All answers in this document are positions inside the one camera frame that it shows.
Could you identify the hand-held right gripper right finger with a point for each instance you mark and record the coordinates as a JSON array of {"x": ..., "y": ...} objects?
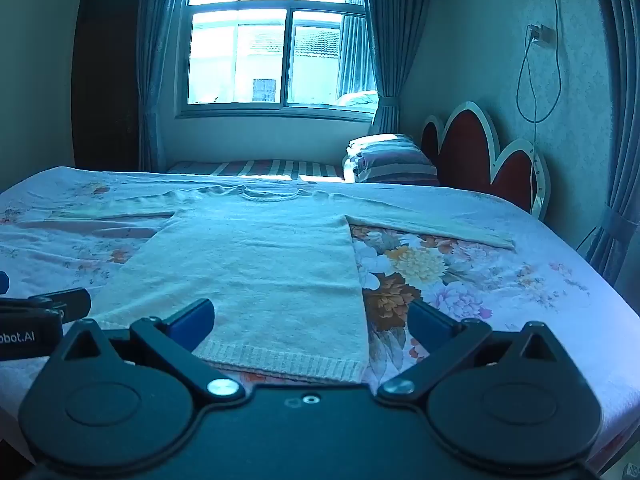
[{"x": 430, "y": 327}]

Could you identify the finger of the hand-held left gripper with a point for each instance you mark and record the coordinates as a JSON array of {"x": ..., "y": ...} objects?
[
  {"x": 70, "y": 302},
  {"x": 3, "y": 282}
]

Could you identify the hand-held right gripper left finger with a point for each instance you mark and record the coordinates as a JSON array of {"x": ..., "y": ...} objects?
[{"x": 192, "y": 322}]

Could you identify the white towel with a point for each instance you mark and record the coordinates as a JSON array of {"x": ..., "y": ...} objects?
[{"x": 260, "y": 270}]

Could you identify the floral bed sheet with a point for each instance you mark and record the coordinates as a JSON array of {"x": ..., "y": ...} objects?
[{"x": 500, "y": 280}]

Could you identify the striped mattress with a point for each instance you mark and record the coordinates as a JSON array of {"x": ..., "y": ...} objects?
[{"x": 250, "y": 167}]

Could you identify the striped folded quilt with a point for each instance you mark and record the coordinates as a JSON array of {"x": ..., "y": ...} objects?
[{"x": 390, "y": 160}]

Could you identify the red heart-shaped rug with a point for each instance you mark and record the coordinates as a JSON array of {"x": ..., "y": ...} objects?
[{"x": 470, "y": 150}]

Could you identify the dark wooden wardrobe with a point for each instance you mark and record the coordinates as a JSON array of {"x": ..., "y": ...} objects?
[{"x": 105, "y": 85}]

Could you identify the blue window curtain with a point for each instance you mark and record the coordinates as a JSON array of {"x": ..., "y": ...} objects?
[
  {"x": 390, "y": 35},
  {"x": 155, "y": 85}
]

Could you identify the pillow on window sill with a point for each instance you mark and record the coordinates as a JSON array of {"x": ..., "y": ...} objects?
[{"x": 360, "y": 100}]

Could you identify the window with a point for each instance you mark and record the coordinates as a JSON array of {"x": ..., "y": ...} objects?
[{"x": 260, "y": 60}]

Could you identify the blue pleated curtain with tieback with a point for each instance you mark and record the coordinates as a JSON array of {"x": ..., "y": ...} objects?
[{"x": 625, "y": 135}]

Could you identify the wall socket with charger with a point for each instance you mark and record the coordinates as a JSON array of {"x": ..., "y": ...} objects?
[{"x": 545, "y": 35}]

